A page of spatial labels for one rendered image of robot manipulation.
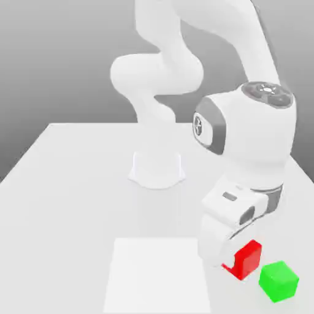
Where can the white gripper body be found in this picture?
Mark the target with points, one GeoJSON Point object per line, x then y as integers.
{"type": "Point", "coordinates": [213, 242]}

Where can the small red cube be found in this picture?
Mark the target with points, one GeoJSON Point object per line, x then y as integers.
{"type": "Point", "coordinates": [247, 260]}

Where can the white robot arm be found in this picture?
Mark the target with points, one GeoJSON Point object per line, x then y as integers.
{"type": "Point", "coordinates": [157, 73]}

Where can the small green cube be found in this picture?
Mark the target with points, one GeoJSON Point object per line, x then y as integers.
{"type": "Point", "coordinates": [278, 282]}

